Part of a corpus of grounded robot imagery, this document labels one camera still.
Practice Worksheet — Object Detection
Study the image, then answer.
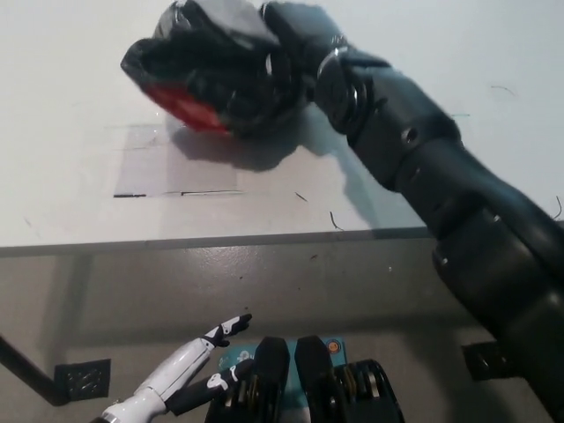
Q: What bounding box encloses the black and white right hand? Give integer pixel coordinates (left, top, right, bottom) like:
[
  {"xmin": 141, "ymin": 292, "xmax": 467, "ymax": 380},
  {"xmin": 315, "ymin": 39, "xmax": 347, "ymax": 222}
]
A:
[{"xmin": 259, "ymin": 0, "xmax": 348, "ymax": 109}]

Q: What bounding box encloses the white and black left hand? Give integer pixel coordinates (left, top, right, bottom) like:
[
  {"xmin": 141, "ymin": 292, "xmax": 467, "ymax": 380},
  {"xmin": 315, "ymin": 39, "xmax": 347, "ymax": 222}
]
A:
[{"xmin": 131, "ymin": 313, "xmax": 257, "ymax": 405}]

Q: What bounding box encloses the black plastic bag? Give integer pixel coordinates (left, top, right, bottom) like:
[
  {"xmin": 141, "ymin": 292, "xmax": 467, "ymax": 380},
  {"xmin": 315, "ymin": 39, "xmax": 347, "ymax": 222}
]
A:
[{"xmin": 121, "ymin": 0, "xmax": 309, "ymax": 138}]

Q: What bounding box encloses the teal box on robot body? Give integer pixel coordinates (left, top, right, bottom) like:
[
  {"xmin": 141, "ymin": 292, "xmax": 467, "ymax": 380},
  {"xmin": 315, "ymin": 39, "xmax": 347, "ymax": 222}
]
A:
[{"xmin": 216, "ymin": 337, "xmax": 347, "ymax": 413}]

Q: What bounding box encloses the black floor tape patch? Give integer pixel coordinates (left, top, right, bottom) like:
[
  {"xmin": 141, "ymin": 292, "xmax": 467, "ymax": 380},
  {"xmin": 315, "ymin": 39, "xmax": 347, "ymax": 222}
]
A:
[
  {"xmin": 55, "ymin": 359, "xmax": 112, "ymax": 402},
  {"xmin": 461, "ymin": 341, "xmax": 512, "ymax": 382}
]

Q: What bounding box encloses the black table leg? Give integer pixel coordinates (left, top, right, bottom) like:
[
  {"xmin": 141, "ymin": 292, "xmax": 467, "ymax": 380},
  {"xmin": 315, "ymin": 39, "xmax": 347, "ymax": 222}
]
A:
[{"xmin": 0, "ymin": 334, "xmax": 68, "ymax": 407}]

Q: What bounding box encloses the clear tape sheet on table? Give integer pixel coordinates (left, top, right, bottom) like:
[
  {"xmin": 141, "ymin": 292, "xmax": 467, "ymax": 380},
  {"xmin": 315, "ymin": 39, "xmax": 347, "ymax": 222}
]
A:
[{"xmin": 112, "ymin": 124, "xmax": 244, "ymax": 198}]

